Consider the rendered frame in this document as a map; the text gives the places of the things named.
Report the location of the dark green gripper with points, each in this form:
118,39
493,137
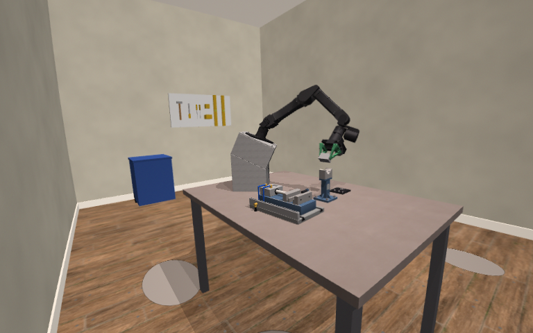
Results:
333,140

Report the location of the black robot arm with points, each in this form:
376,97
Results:
342,117

